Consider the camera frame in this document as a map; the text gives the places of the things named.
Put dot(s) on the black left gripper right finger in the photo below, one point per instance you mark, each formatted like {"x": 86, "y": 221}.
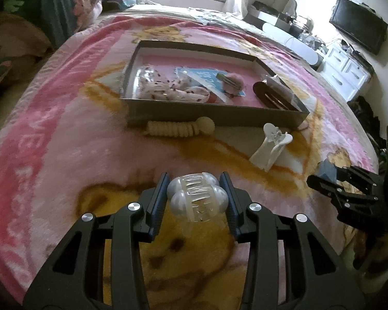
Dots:
{"x": 290, "y": 265}

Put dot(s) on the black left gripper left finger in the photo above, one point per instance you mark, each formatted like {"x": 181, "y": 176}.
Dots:
{"x": 97, "y": 264}

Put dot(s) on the earring card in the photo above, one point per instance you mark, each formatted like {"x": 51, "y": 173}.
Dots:
{"x": 327, "y": 171}

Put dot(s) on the clear pearl claw clip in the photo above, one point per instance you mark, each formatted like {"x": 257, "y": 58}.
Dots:
{"x": 197, "y": 197}

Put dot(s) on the brown hair clip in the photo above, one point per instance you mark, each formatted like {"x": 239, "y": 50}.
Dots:
{"x": 275, "y": 94}

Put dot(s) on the cream spiral hair clip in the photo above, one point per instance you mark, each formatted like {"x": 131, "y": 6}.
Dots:
{"x": 202, "y": 125}

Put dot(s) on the pink pompom hair clip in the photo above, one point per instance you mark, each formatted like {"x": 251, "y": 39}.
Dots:
{"x": 231, "y": 83}

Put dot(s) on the pink bear-print fleece blanket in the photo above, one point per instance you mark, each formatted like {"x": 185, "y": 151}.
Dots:
{"x": 66, "y": 148}

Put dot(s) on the white drawer cabinet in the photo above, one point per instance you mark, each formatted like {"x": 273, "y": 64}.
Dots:
{"x": 344, "y": 73}

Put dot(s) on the white bench at bed foot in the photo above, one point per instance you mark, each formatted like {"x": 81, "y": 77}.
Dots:
{"x": 278, "y": 27}

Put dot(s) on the shallow pink cardboard box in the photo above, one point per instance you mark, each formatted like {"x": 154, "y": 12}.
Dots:
{"x": 244, "y": 110}

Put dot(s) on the blue label card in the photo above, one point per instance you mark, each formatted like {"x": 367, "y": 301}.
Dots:
{"x": 208, "y": 75}

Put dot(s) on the dark floral quilt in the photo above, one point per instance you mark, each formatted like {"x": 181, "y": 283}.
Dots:
{"x": 30, "y": 30}

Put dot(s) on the purple blue pillow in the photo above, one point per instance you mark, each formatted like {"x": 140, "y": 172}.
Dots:
{"x": 117, "y": 5}

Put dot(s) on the black wall television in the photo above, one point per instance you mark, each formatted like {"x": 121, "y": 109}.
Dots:
{"x": 360, "y": 24}

